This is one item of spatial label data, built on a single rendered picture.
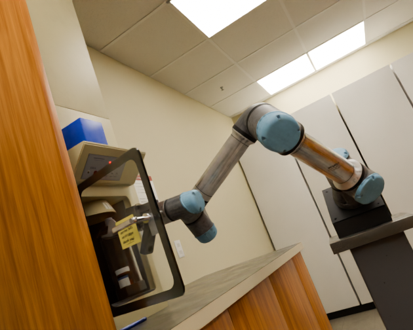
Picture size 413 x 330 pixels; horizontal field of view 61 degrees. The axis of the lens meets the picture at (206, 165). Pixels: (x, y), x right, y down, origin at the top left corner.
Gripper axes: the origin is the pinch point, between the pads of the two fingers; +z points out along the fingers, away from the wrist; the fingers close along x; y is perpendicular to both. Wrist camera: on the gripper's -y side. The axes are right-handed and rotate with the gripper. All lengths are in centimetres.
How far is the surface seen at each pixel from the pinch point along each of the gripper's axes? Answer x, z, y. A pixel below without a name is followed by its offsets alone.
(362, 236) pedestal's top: -43, -73, -25
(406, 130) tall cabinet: -293, -130, 35
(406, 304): -49, -78, -52
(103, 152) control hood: 8.4, -10.7, 26.7
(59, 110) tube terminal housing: 11.7, 0.7, 46.2
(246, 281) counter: -18.8, -34.5, -27.6
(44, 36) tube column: 9, 3, 79
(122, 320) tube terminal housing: 10.5, -4.2, -25.7
